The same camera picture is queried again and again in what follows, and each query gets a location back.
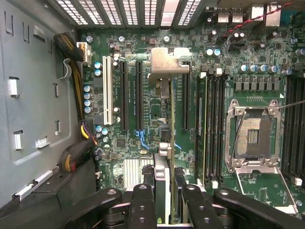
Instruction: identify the silver chipset heatsink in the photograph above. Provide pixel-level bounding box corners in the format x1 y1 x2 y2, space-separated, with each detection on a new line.
122 157 155 187

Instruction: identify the grey power supply unit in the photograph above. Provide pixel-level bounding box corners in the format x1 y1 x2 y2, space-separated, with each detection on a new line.
0 0 81 210

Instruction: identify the white cable clip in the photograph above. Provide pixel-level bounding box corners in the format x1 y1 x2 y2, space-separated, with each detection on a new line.
62 58 72 81

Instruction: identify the red black twisted wire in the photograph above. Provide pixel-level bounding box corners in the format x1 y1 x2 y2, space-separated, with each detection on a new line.
221 1 294 39

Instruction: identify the black expansion slot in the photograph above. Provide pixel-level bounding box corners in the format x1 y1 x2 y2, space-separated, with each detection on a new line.
181 61 192 131
120 61 130 131
135 61 144 131

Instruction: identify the white expansion slot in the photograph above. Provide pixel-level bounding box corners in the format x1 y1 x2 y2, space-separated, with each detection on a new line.
102 56 114 126

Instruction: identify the CPU socket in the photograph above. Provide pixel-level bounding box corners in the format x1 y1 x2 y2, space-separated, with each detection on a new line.
225 99 281 174

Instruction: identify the green motherboard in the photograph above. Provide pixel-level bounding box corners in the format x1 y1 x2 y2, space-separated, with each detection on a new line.
77 4 305 215

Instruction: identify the white power connector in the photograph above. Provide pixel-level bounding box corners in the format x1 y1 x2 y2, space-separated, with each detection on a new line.
76 42 92 68

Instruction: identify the black RAM slot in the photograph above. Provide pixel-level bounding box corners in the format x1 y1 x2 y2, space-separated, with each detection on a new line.
283 76 292 177
212 70 219 189
290 77 298 182
206 70 214 189
296 78 305 187
218 68 226 184

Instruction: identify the black plastic shroud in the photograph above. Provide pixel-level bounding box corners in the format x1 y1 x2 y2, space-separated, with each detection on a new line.
0 164 98 229

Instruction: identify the metal socket cover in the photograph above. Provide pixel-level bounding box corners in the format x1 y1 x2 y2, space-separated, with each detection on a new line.
233 164 301 214

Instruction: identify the black yellow sleeved cable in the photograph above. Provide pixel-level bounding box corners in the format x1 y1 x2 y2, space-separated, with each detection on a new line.
53 32 84 120
58 119 98 173

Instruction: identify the metal locking lever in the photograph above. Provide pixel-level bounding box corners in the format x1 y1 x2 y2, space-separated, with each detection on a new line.
277 100 305 110
228 111 247 167

